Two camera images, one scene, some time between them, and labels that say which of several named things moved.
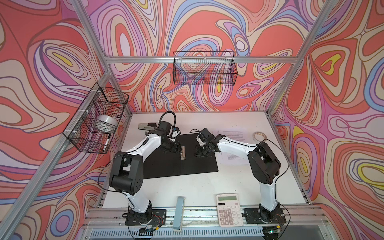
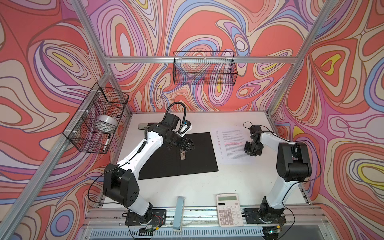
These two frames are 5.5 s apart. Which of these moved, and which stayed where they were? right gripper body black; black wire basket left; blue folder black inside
Moved: right gripper body black
Stayed: blue folder black inside; black wire basket left
